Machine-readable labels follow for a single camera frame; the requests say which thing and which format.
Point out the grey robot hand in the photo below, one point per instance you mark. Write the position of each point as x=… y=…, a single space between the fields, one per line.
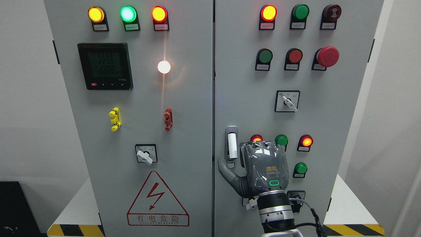
x=266 y=169

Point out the silver door handle latch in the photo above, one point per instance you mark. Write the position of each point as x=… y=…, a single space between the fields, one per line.
x=231 y=153

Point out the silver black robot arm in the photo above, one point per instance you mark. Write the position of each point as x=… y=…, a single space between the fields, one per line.
x=276 y=215

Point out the grey cabinet right door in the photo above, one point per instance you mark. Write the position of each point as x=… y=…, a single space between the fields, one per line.
x=245 y=98

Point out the grey cabinet door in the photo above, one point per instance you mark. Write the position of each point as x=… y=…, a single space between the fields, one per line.
x=185 y=152
x=245 y=98

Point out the red lit indicator top right door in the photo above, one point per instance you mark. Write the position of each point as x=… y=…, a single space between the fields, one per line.
x=267 y=17

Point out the grey cabinet left door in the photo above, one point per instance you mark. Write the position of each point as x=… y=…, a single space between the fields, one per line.
x=185 y=152

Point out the red-orange indicator light left door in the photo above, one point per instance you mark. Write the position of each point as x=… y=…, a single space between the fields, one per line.
x=160 y=18

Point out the green indicator lower middle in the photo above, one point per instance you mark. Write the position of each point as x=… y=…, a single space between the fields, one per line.
x=281 y=140

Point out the green push button bottom right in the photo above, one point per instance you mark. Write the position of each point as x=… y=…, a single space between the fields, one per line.
x=300 y=170

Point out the red lit indicator lower right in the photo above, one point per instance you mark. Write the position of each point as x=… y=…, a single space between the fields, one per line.
x=305 y=143

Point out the white platform with hazard stripes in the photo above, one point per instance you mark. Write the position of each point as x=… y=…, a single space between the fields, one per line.
x=346 y=217

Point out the green push button second row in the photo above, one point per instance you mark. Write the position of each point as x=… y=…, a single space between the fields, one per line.
x=263 y=60

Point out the red terminal connector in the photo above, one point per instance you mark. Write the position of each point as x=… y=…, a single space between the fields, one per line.
x=168 y=119

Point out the red push button second row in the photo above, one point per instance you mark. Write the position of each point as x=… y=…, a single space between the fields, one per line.
x=292 y=59

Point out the red electric warning triangle sticker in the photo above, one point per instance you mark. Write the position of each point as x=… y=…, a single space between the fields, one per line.
x=156 y=204

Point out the red emergency stop mushroom button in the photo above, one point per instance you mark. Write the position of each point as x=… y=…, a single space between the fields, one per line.
x=325 y=57

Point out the white lit indicator light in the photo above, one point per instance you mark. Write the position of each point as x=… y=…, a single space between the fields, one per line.
x=164 y=67

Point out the green push button top row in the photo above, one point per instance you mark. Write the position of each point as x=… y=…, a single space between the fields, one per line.
x=299 y=16

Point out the yellow terminal connector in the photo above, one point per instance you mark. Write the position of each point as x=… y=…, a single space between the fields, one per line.
x=115 y=118

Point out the dark red buzzer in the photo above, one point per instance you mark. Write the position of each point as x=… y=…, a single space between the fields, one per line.
x=330 y=15

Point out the black digital power meter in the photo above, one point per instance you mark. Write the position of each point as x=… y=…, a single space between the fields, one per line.
x=106 y=66

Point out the green lit indicator light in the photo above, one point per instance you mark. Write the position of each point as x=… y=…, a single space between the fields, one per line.
x=130 y=18

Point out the yellow indicator light top left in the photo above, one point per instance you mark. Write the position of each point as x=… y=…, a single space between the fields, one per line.
x=98 y=18

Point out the black box lower left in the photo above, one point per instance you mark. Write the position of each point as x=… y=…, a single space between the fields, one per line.
x=16 y=218

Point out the bottom white rotary selector switch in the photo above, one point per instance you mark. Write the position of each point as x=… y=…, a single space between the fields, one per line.
x=249 y=203

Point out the upper right rotary selector switch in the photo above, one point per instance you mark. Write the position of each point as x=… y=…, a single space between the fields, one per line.
x=287 y=101

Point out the left door rotary selector switch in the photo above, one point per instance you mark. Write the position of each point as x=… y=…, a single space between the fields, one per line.
x=146 y=153

